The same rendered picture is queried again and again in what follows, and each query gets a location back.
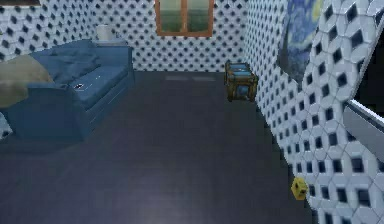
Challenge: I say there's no blue and brown chest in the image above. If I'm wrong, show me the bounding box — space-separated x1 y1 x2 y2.
224 60 259 103

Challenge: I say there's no brown framed window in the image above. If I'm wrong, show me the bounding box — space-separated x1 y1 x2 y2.
154 0 215 38

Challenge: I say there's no white lamp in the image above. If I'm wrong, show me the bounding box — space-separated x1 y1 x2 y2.
96 24 113 42

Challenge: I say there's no blue sofa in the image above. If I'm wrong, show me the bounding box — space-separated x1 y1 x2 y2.
2 39 136 142

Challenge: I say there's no grey framed dark window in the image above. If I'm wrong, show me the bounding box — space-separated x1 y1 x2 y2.
342 28 384 164

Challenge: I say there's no beige cushion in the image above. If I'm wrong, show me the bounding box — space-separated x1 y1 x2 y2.
0 54 54 108

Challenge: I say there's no blue swirl wall painting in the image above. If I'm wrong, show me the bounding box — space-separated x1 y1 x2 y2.
276 0 325 85

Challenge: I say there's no yellow wall socket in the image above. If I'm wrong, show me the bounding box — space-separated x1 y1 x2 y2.
290 177 308 201

